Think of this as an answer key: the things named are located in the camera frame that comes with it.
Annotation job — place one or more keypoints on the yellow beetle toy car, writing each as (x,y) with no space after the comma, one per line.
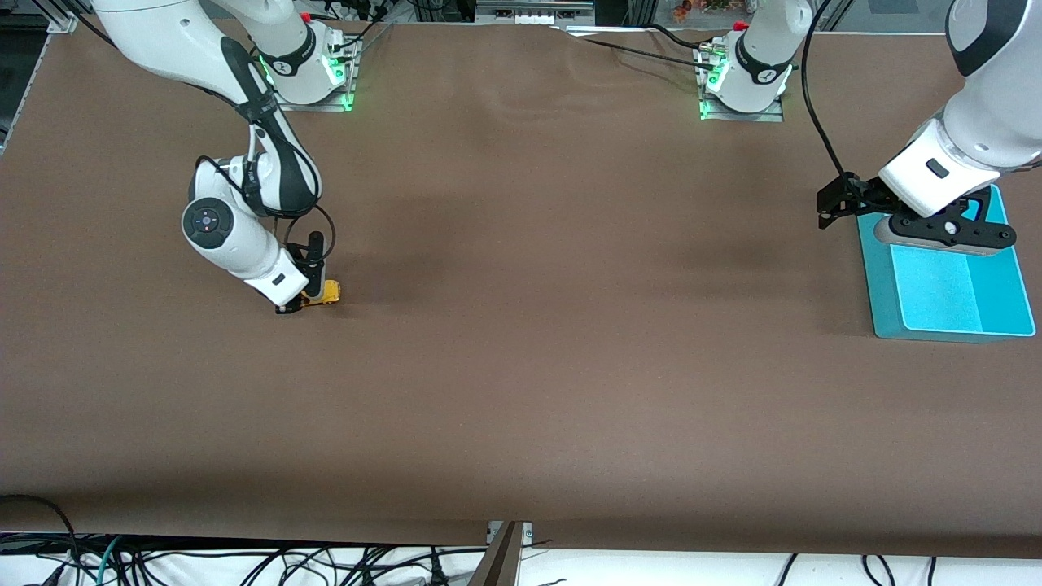
(327,291)

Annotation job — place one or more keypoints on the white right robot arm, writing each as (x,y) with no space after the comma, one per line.
(163,41)

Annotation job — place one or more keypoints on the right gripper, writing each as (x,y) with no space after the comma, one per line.
(313,279)

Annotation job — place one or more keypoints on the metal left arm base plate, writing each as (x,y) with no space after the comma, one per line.
(741,115)

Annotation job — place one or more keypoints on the teal plastic storage bin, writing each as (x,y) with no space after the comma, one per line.
(936,293)

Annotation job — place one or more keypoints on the aluminium table edge bracket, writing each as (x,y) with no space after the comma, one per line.
(505,561)

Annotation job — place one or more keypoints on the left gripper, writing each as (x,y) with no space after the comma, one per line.
(864,196)

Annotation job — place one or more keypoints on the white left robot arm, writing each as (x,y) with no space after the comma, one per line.
(1001,122)

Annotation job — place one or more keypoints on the grey box with ports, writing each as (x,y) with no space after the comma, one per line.
(533,10)

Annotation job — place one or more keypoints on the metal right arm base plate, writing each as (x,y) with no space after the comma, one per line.
(313,99)

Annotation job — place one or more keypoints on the brown table cover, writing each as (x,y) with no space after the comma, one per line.
(521,366)

